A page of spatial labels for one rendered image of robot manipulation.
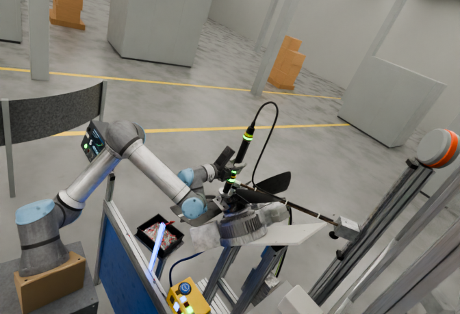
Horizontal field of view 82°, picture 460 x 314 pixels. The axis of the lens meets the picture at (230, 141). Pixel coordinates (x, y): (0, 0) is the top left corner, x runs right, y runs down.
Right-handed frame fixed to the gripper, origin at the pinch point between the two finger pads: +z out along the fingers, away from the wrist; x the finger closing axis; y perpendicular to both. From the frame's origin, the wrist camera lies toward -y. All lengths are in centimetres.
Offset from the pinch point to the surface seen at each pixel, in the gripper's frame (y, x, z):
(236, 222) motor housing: 31.3, 12.2, -1.2
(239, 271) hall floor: 147, -3, 69
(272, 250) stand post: 33.9, 33.2, 6.8
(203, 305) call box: 40, 34, -36
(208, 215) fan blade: 27.2, 4.7, -15.8
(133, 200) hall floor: 146, -123, 19
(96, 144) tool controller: 28, -66, -44
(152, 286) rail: 61, 8, -41
